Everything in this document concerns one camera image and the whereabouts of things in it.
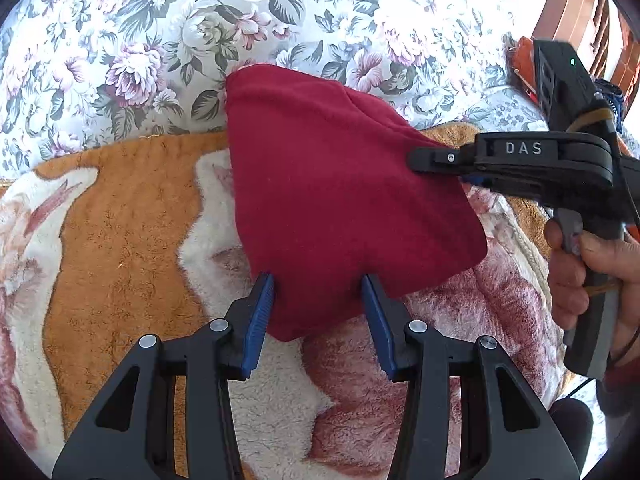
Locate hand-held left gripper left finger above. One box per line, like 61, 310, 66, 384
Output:
51, 272, 276, 480

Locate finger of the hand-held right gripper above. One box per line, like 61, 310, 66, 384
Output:
406, 144, 477, 176
460, 174, 501, 189

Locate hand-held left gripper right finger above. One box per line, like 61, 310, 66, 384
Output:
361, 274, 581, 480

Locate dark red sweater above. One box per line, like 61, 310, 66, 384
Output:
223, 63, 488, 342

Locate person's right forearm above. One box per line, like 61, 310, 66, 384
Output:
600, 330, 640, 403

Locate person's right hand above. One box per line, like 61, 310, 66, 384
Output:
543, 220, 640, 358

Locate orange fabric item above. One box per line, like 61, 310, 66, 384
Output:
507, 35, 542, 105

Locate orange floral plush blanket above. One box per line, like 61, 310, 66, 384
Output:
0, 120, 576, 480

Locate wooden furniture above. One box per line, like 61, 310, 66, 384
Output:
531, 0, 640, 92

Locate person's dark trouser leg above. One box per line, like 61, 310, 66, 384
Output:
547, 396, 597, 473

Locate floral bed sheet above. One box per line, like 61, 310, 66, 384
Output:
0, 0, 563, 181

